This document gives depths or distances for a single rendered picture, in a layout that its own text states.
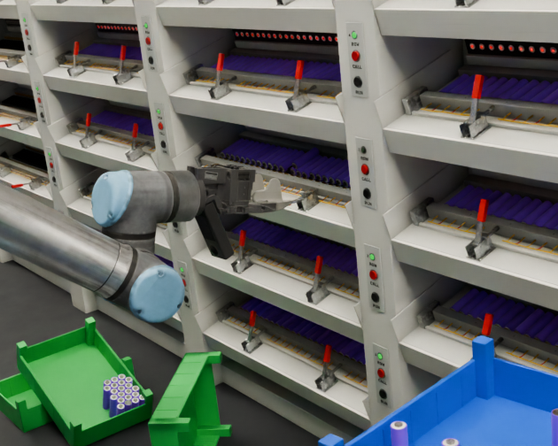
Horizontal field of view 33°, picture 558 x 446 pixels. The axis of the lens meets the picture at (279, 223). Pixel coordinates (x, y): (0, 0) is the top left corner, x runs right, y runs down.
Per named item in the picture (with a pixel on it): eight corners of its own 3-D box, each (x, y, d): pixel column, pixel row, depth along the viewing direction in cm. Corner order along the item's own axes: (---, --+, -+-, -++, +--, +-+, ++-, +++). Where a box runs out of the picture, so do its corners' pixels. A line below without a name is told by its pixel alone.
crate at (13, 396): (24, 433, 220) (18, 403, 217) (-7, 403, 236) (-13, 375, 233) (136, 387, 236) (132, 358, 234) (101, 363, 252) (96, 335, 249)
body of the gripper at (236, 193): (259, 169, 168) (202, 170, 161) (256, 217, 169) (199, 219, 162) (236, 164, 174) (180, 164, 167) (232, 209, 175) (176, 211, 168)
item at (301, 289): (369, 346, 176) (347, 288, 169) (197, 272, 223) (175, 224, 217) (440, 286, 184) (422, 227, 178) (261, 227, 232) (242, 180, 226)
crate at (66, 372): (151, 417, 221) (153, 393, 216) (73, 451, 210) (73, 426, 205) (91, 339, 239) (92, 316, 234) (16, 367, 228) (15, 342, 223)
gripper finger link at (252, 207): (280, 203, 170) (236, 204, 166) (279, 212, 170) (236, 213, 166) (267, 199, 174) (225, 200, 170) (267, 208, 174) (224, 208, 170)
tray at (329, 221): (360, 249, 170) (345, 205, 165) (187, 195, 217) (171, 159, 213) (434, 192, 178) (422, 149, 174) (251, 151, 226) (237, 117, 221)
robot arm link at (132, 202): (85, 224, 159) (89, 165, 157) (151, 221, 166) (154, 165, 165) (111, 236, 152) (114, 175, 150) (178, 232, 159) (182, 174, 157)
